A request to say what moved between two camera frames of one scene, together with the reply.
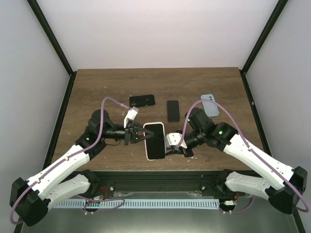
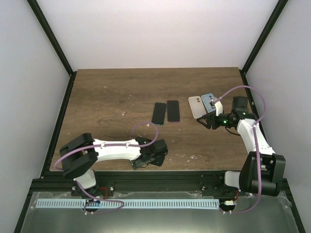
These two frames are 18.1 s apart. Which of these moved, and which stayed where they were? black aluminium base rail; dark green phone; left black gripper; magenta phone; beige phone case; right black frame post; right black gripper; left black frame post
Moved: dark green phone; left black gripper; right black gripper; beige phone case
Stayed: left black frame post; right black frame post; black aluminium base rail; magenta phone
